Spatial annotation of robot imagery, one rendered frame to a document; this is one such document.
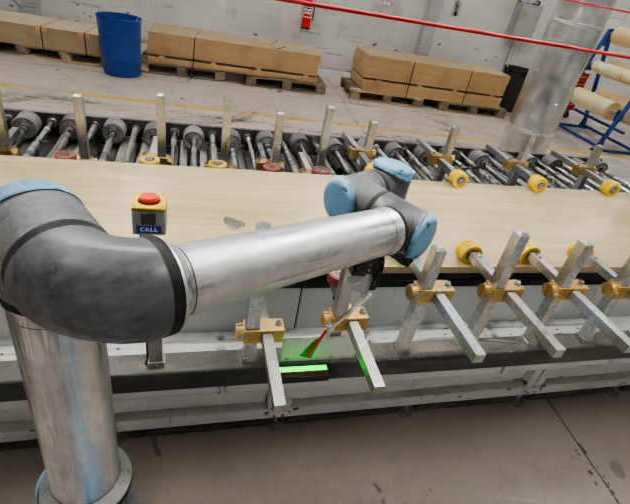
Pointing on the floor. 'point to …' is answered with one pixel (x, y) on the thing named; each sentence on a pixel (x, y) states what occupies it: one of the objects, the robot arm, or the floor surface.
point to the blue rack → (616, 113)
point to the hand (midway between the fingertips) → (365, 293)
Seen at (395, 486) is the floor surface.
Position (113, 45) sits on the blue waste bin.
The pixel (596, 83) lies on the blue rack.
